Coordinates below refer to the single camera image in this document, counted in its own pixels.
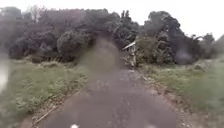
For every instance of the pale wooden post structure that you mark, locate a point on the pale wooden post structure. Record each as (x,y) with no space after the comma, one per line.
(132,51)

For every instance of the wood of dark trees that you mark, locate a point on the wood of dark trees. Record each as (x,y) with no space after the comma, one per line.
(66,36)

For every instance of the grass verge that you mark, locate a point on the grass verge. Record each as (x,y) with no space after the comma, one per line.
(196,86)
(30,86)

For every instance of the robot's own part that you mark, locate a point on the robot's own part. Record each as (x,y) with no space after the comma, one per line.
(74,126)

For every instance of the dark gravel path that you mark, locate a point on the dark gravel path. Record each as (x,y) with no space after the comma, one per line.
(115,103)

